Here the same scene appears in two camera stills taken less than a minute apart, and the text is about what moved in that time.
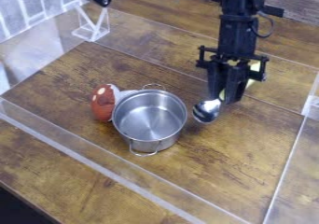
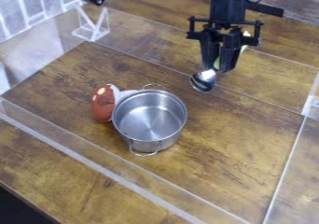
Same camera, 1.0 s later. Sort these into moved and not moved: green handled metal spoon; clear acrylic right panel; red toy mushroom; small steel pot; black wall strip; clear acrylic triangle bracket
Moved: green handled metal spoon
Not moved: clear acrylic right panel; red toy mushroom; clear acrylic triangle bracket; small steel pot; black wall strip
